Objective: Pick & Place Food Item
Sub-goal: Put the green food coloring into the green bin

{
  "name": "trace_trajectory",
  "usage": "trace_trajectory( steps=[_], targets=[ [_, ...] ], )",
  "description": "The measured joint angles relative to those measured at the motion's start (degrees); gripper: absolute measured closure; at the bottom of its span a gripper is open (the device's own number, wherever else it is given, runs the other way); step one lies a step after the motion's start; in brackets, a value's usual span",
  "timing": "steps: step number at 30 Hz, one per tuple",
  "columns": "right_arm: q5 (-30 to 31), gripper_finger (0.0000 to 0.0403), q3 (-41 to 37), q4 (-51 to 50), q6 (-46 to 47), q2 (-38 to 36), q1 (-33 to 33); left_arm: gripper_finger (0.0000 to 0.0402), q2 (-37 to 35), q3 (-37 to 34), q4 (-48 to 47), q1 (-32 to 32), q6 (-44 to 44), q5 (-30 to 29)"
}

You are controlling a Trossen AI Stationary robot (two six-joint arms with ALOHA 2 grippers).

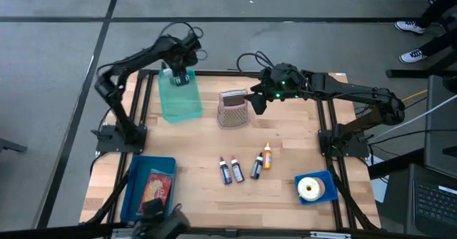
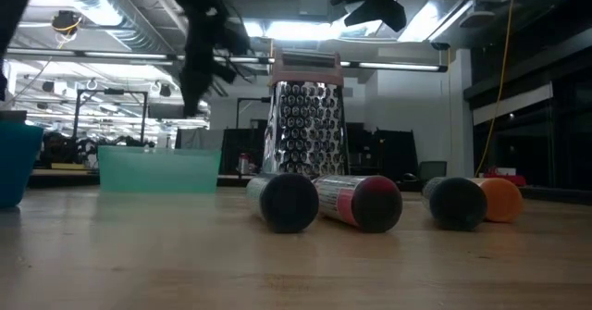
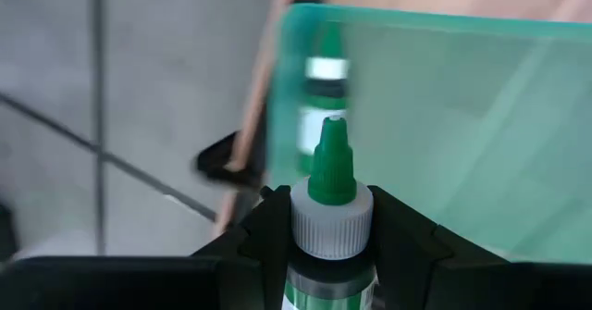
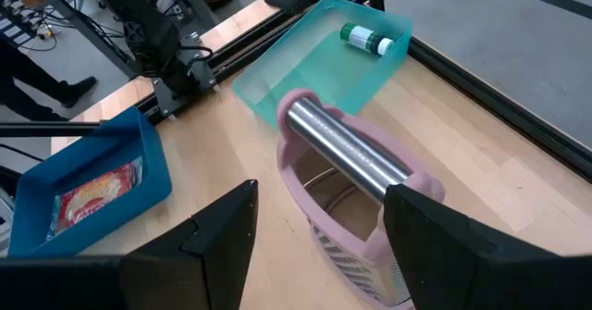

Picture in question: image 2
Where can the red box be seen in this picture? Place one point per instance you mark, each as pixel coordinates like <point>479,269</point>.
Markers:
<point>509,179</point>

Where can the purple paint bottle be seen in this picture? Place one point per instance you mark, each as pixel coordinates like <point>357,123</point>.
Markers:
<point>289,203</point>

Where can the orange paint bottle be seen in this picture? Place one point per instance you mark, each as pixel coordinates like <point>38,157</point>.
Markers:
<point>504,199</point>

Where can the black metal gantry frame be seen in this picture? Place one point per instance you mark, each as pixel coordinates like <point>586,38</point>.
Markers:
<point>144,115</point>

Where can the silver ventilation duct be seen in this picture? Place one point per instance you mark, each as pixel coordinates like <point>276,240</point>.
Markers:
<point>139,28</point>

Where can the green translucent plastic tray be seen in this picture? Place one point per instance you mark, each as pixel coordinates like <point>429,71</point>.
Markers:
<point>157,171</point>

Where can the pink paint bottle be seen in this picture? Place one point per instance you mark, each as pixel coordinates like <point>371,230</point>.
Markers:
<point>377,206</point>

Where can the large blue plastic bin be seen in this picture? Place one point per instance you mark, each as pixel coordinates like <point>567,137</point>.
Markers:
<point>18,162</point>

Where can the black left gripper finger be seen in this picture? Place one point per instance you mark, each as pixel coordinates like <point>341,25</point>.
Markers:
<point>224,74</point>
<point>195,92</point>

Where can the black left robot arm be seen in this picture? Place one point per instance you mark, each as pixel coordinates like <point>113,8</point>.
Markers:
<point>11,4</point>

